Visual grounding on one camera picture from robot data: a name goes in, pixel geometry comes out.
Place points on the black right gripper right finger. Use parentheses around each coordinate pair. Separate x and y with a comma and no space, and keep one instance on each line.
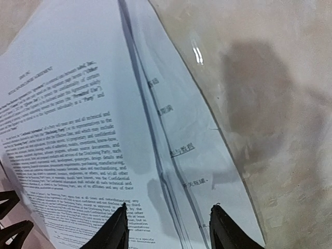
(226,234)

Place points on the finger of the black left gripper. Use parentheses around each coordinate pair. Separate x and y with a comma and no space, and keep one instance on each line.
(20,230)
(10,199)

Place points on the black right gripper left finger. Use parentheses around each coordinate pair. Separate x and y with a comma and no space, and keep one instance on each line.
(114,234)

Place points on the stack of printed papers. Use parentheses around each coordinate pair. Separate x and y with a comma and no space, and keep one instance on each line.
(197,170)

